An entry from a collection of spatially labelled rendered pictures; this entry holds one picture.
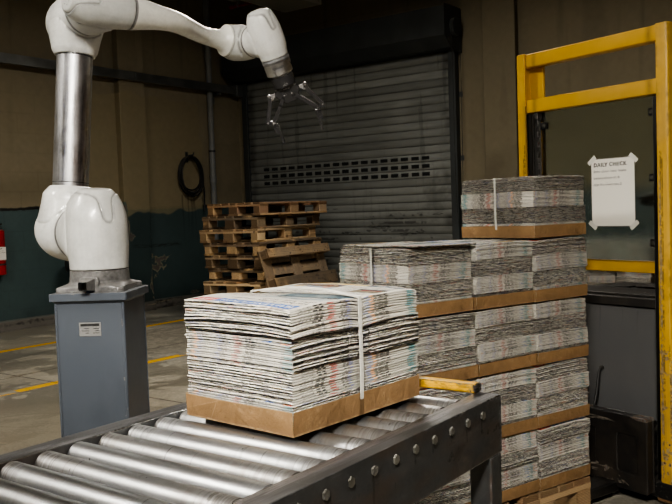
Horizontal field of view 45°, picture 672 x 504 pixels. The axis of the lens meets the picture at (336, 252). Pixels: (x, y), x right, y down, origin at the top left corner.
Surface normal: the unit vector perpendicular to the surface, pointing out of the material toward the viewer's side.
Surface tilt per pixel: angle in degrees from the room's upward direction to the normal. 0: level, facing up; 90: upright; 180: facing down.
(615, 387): 90
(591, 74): 90
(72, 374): 90
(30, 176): 90
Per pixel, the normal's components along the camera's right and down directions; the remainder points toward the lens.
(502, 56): -0.59, 0.06
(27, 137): 0.81, 0.00
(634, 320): -0.82, 0.06
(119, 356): -0.06, 0.05
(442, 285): 0.58, 0.02
